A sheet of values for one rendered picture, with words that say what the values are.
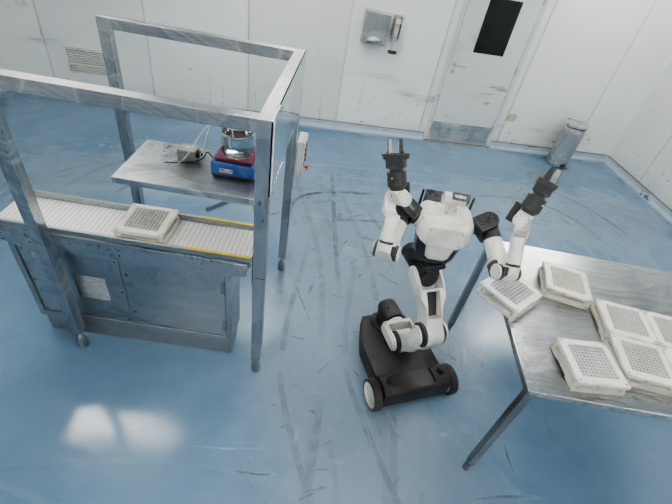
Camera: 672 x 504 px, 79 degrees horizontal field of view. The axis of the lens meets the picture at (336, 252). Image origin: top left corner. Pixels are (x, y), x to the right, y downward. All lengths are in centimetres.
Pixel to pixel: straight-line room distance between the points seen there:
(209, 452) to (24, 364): 127
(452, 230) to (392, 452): 134
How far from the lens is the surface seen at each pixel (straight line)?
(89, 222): 254
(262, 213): 187
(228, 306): 251
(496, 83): 619
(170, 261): 232
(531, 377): 212
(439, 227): 207
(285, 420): 265
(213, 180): 197
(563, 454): 315
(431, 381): 275
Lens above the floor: 236
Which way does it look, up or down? 40 degrees down
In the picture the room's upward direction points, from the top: 11 degrees clockwise
